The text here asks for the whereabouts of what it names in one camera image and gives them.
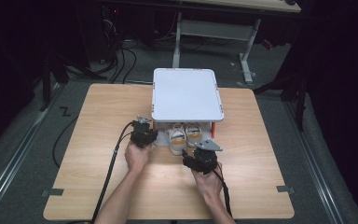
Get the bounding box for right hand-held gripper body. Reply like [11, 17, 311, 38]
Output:
[189, 139, 224, 175]

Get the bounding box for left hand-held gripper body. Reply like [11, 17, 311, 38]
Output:
[130, 115, 155, 149]

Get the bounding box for white sneaker with yellow heel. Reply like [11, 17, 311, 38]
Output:
[166, 124, 188, 157]
[185, 122, 203, 147]

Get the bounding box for white shoe rack orange posts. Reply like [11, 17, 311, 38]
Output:
[151, 67, 226, 147]

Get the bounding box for person's left hand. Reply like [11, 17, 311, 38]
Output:
[124, 141, 153, 174]

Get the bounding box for person's right hand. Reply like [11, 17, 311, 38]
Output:
[192, 162, 224, 202]

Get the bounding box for grey tape piece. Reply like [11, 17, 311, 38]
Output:
[41, 188, 64, 198]
[276, 185, 296, 194]

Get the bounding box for black metal stand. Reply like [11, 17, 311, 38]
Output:
[39, 52, 106, 113]
[253, 71, 309, 132]

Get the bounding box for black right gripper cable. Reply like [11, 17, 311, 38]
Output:
[213, 167, 234, 218]

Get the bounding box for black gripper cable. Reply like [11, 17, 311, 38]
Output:
[89, 120, 136, 224]
[213, 167, 234, 218]

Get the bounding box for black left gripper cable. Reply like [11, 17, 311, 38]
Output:
[89, 120, 136, 224]

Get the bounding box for bundle of black floor cables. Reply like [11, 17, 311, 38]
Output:
[99, 38, 138, 85]

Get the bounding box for thin black floor cable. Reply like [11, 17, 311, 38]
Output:
[51, 115, 80, 169]

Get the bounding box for metal floor rail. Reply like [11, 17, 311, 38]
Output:
[282, 101, 346, 224]
[0, 83, 64, 223]

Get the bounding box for desk with white metal frame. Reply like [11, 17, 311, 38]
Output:
[171, 0, 302, 86]

